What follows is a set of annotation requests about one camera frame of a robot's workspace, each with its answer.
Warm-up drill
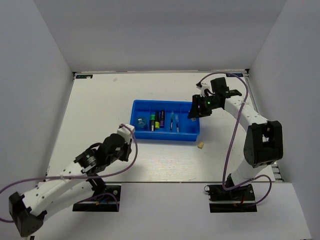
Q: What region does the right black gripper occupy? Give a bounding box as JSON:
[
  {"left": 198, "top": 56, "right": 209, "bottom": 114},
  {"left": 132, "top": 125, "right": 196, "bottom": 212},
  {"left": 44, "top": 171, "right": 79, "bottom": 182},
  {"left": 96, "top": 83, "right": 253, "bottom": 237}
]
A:
[{"left": 187, "top": 94, "right": 221, "bottom": 119}]

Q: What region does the green ink pen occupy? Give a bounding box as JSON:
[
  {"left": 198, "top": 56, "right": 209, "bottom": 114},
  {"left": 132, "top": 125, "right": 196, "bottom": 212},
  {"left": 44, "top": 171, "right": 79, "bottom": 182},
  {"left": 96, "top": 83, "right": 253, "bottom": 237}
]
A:
[{"left": 175, "top": 114, "right": 180, "bottom": 133}]

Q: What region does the blue ink pen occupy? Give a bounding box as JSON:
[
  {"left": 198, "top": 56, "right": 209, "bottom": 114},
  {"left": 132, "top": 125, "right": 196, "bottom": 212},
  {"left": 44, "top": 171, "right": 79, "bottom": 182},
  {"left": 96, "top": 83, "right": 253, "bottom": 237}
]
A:
[{"left": 169, "top": 111, "right": 174, "bottom": 132}]

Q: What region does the purple cap black highlighter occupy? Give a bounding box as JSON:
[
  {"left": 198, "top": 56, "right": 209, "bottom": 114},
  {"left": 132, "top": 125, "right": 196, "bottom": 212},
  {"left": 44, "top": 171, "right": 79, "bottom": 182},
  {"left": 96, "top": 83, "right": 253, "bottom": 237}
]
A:
[{"left": 159, "top": 110, "right": 166, "bottom": 128}]

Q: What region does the yellow cap black highlighter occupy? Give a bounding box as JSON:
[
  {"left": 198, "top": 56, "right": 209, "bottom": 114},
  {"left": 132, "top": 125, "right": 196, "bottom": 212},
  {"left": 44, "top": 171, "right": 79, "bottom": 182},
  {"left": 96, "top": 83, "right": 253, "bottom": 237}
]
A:
[{"left": 154, "top": 111, "right": 160, "bottom": 129}]

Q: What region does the green cap black highlighter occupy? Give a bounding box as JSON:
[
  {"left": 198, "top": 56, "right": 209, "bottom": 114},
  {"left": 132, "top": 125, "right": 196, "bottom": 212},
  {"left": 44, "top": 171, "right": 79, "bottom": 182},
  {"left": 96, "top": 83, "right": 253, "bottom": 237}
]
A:
[{"left": 149, "top": 114, "right": 156, "bottom": 132}]

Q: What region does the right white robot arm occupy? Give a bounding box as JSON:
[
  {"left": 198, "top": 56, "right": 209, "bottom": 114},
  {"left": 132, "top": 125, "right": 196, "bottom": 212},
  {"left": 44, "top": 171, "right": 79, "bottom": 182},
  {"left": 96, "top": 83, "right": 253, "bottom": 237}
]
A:
[{"left": 188, "top": 77, "right": 284, "bottom": 200}]

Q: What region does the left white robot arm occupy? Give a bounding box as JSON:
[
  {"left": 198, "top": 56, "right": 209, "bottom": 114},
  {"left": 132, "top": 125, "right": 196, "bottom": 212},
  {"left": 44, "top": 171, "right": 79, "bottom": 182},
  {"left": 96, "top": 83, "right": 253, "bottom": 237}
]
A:
[{"left": 8, "top": 129, "right": 135, "bottom": 238}]

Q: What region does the small cork cube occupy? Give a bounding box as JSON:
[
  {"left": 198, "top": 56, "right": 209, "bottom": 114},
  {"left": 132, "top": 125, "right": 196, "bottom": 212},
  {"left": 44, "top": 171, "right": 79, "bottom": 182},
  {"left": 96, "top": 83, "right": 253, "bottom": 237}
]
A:
[{"left": 197, "top": 141, "right": 204, "bottom": 149}]

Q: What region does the blue plastic divided bin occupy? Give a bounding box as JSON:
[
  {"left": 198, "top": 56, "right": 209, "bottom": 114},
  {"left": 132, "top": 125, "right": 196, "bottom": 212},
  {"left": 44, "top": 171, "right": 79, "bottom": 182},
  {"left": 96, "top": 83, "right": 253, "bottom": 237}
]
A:
[{"left": 130, "top": 99, "right": 200, "bottom": 142}]

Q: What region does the right corner table label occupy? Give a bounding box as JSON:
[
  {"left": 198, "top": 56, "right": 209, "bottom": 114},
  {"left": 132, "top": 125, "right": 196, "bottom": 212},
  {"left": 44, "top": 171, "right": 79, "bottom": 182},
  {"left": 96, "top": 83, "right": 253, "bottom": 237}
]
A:
[{"left": 226, "top": 73, "right": 244, "bottom": 78}]

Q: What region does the corner table label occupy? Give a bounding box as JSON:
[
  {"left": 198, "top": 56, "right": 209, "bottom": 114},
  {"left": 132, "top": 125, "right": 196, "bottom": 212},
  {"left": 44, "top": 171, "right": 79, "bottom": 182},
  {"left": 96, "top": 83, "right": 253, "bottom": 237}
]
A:
[
  {"left": 226, "top": 73, "right": 244, "bottom": 78},
  {"left": 75, "top": 74, "right": 93, "bottom": 79}
]

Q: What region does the left corner table label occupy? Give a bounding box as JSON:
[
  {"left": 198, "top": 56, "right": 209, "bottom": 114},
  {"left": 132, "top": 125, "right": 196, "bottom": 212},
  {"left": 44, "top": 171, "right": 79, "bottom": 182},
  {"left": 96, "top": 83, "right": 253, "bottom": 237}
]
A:
[{"left": 75, "top": 74, "right": 93, "bottom": 79}]

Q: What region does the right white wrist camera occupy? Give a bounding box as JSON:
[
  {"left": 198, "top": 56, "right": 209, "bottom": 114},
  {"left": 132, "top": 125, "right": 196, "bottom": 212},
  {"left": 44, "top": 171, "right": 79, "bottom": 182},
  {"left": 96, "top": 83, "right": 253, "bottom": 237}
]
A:
[{"left": 196, "top": 82, "right": 212, "bottom": 97}]

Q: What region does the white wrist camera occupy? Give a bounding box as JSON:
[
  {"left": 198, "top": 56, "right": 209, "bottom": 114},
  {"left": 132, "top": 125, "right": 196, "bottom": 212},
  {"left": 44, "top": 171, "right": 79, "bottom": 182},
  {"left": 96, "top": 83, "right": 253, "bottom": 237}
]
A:
[
  {"left": 196, "top": 82, "right": 212, "bottom": 97},
  {"left": 117, "top": 123, "right": 135, "bottom": 139}
]

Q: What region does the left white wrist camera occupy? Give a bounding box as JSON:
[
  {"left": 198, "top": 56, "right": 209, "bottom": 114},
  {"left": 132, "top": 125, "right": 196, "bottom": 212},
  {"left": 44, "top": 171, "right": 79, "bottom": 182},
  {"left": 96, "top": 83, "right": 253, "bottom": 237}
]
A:
[{"left": 117, "top": 123, "right": 135, "bottom": 139}]

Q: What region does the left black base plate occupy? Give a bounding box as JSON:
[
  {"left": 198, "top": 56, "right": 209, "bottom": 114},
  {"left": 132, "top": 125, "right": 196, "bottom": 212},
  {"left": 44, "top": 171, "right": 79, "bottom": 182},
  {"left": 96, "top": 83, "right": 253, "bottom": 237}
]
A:
[{"left": 72, "top": 184, "right": 122, "bottom": 213}]

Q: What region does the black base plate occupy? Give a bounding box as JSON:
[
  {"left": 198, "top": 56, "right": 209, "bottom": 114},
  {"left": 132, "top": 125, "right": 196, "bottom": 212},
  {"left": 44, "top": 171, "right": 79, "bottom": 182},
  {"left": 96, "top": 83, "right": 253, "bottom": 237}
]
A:
[
  {"left": 204, "top": 184, "right": 257, "bottom": 213},
  {"left": 72, "top": 184, "right": 122, "bottom": 213}
]

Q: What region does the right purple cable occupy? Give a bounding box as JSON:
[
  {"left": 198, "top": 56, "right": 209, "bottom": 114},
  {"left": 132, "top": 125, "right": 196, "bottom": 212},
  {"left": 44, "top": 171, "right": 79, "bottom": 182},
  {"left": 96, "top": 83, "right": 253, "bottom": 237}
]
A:
[{"left": 198, "top": 71, "right": 273, "bottom": 207}]

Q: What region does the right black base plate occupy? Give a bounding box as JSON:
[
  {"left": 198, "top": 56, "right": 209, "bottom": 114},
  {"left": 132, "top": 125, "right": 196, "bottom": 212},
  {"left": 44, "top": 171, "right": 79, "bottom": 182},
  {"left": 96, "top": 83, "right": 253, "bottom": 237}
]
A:
[{"left": 204, "top": 184, "right": 257, "bottom": 213}]

